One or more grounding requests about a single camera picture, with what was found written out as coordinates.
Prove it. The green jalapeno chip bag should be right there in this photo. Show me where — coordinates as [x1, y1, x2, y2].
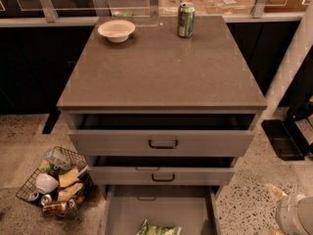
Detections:
[136, 219, 182, 235]

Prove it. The yellow sponge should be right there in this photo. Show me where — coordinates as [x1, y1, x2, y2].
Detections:
[59, 167, 78, 188]

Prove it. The grey top drawer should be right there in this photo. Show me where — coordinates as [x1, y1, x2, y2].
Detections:
[69, 114, 254, 157]

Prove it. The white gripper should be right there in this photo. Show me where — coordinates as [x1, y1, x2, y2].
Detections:
[266, 183, 307, 235]

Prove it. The white bowl in basket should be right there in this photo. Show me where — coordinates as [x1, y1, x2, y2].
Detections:
[35, 173, 59, 194]

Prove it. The white pillar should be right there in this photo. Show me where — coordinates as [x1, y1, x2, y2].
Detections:
[261, 2, 313, 119]

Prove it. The white bowl on counter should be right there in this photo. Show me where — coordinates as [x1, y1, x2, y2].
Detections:
[98, 20, 136, 43]

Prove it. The clear plastic bottle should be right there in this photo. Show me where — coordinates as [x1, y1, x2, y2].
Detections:
[44, 148, 71, 170]

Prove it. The green soda can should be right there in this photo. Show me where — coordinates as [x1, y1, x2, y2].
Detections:
[177, 2, 196, 38]

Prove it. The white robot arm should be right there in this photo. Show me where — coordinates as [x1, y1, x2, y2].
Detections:
[266, 183, 313, 235]

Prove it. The grey bottom drawer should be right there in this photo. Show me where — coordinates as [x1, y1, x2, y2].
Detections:
[101, 185, 221, 235]

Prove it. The grey drawer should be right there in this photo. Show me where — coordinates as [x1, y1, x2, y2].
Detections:
[89, 156, 235, 186]
[69, 114, 254, 157]
[101, 185, 221, 235]

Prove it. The silver can in basket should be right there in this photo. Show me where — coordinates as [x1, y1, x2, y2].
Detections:
[40, 194, 52, 206]

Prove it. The brown snack bag in basket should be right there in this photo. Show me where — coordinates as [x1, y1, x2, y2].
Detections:
[42, 202, 67, 215]

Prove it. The black wire basket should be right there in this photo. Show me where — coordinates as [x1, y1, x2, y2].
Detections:
[16, 147, 93, 219]

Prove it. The grey middle drawer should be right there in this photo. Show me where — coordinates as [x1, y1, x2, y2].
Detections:
[89, 156, 235, 186]

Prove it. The grey drawer cabinet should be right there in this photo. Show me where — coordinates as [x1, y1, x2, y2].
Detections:
[56, 15, 268, 235]

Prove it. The black tray on floor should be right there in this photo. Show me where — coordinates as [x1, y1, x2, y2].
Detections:
[261, 118, 312, 161]

